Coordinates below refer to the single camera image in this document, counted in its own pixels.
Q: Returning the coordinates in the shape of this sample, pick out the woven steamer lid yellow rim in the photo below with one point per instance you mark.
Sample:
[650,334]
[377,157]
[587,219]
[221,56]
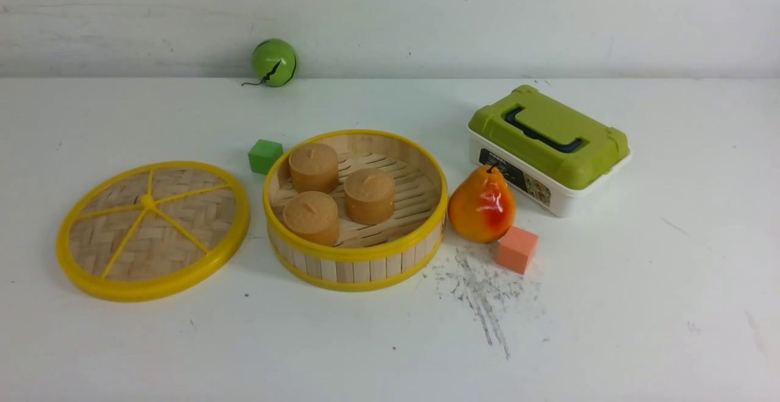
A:
[153,231]

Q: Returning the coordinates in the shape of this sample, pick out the bamboo steamer basket yellow rim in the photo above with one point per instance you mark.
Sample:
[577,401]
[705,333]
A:
[365,257]

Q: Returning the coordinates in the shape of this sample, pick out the white box with green lid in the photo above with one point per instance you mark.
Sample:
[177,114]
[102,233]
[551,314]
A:
[558,157]

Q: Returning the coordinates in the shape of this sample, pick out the brown toy bun right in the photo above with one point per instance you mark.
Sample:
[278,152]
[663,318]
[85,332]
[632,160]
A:
[369,196]

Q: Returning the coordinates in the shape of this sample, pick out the brown toy bun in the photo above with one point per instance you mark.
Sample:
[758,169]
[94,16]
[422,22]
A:
[314,167]
[369,196]
[314,216]

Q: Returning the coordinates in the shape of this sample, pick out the brown toy bun back left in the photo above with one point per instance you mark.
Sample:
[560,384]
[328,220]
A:
[314,167]

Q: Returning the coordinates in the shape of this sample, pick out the brown toy bun front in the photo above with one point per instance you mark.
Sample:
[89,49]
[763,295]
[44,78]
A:
[314,216]

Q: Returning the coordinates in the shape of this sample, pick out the orange yellow toy pear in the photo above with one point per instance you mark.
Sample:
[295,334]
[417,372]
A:
[483,208]

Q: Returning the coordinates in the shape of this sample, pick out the green foam cube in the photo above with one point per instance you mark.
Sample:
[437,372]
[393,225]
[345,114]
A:
[263,155]

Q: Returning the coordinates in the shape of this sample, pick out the orange foam cube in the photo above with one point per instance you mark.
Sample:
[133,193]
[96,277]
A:
[516,250]

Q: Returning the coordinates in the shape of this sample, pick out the green toy ball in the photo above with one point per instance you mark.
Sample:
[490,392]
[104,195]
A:
[275,63]

